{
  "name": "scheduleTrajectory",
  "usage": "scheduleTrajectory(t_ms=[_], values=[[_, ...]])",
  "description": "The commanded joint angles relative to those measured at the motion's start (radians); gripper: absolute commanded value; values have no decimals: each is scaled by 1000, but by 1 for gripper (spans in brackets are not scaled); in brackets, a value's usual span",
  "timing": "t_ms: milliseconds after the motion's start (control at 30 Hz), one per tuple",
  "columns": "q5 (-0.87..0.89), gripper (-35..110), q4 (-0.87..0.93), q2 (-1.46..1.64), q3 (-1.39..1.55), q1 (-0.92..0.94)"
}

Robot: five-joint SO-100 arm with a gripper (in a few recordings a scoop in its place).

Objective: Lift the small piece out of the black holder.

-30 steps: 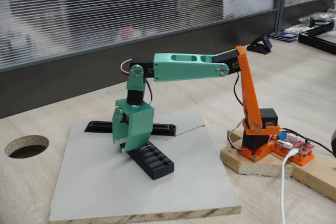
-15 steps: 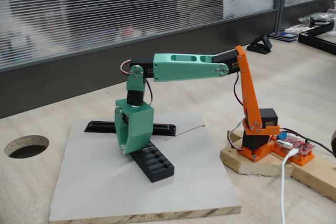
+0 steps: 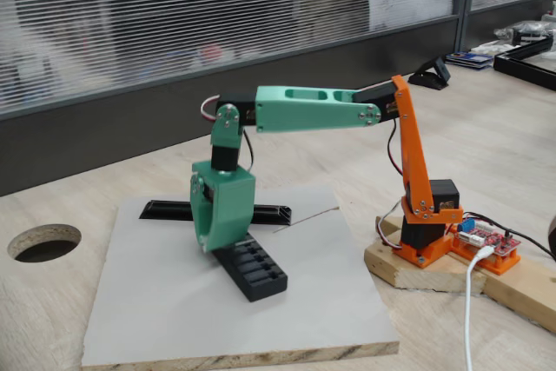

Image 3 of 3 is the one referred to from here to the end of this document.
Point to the black slotted rack block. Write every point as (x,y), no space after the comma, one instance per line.
(260,284)

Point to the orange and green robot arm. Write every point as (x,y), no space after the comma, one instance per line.
(304,112)

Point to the grey plywood board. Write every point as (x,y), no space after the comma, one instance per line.
(174,301)

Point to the wooden base block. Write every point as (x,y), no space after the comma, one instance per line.
(417,275)

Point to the black folding stand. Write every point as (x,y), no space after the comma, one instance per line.
(428,80)

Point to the red controller board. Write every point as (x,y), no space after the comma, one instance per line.
(495,238)

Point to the stack of blue cards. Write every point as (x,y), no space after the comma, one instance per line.
(469,60)

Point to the white paper pile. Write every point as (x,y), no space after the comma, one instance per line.
(491,47)

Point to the wooden plank under controller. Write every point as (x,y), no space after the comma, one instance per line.
(521,293)

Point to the dark round object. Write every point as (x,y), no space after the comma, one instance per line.
(552,236)

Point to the clear bag with black part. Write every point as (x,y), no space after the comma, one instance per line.
(527,34)

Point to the black channel rail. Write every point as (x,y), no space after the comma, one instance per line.
(165,210)

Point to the orange board bracket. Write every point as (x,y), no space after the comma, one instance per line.
(499,264)

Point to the black rectangular frame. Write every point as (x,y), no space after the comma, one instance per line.
(521,69)

